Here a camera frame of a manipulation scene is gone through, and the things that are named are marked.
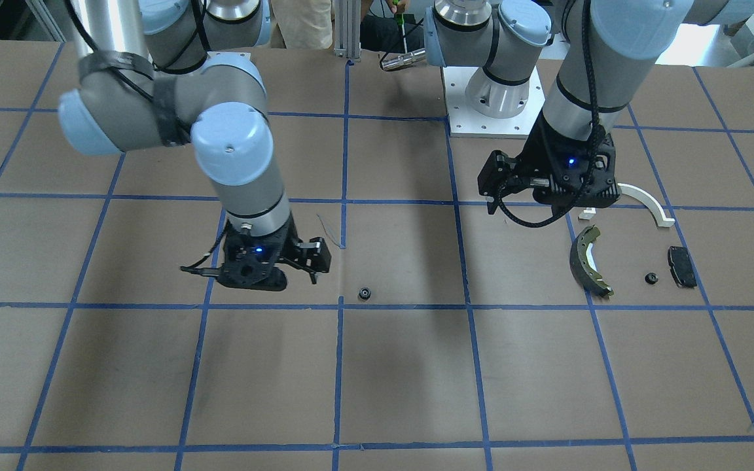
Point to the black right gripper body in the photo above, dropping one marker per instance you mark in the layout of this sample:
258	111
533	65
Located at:
287	243

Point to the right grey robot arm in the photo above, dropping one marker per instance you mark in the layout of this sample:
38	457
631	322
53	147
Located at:
168	73

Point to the black brake pad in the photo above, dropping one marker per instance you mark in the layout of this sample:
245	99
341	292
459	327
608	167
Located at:
681	266

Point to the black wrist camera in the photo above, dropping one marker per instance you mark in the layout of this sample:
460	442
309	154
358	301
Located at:
313	256

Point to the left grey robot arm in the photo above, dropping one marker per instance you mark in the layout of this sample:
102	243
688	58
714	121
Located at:
612	47

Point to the curved brake shoe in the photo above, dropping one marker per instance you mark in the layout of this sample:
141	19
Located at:
583	266

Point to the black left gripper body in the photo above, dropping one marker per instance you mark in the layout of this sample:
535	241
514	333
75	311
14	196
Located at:
539	159

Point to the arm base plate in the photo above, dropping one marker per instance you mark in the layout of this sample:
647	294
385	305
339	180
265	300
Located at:
479	107

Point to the aluminium frame post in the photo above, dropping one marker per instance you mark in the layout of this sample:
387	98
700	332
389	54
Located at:
347	29

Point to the white curved plastic part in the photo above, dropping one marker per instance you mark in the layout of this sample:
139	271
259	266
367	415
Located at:
643	197

